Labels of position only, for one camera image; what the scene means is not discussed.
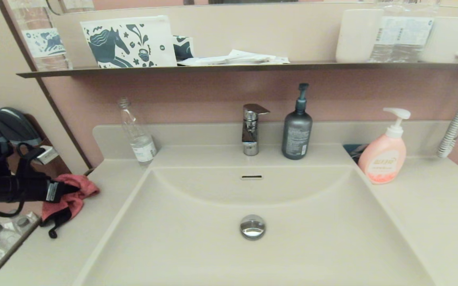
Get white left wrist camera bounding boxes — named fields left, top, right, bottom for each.
left=34, top=146, right=60, bottom=166

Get chrome faucet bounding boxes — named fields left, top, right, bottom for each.
left=242, top=104, right=271, bottom=156

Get chrome drain stopper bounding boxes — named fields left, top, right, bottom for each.
left=240, top=214, right=267, bottom=241

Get white paper packets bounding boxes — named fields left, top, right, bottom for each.
left=177, top=49, right=291, bottom=66

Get dark blue packet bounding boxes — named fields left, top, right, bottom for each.
left=343, top=144, right=369, bottom=164

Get white mug with handle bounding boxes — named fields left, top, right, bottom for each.
left=421, top=16, right=458, bottom=64

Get pink cloth black trim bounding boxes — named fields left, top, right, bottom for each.
left=40, top=174, right=101, bottom=239

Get white cup without handle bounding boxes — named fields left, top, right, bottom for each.
left=335, top=9, right=384, bottom=63

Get clear bottle white label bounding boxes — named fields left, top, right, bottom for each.
left=368, top=0, right=404, bottom=63
left=401, top=0, right=441, bottom=63

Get white pouch blue horse print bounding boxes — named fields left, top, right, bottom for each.
left=80, top=15, right=178, bottom=68

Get small blue white pouch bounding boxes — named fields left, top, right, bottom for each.
left=173, top=35, right=195, bottom=61

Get pink soap pump bottle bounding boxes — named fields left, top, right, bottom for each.
left=358, top=108, right=411, bottom=185

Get large clear bottle horse label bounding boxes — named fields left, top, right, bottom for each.
left=8, top=0, right=74, bottom=72

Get slim clear plastic bottle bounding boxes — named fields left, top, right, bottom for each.
left=118, top=99, right=158, bottom=167

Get beige sink basin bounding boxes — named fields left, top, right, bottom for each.
left=72, top=166, right=436, bottom=286

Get dark grey pump bottle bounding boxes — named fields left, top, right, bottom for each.
left=281, top=83, right=313, bottom=160

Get dark metal wall shelf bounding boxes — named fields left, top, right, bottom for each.
left=16, top=60, right=458, bottom=78

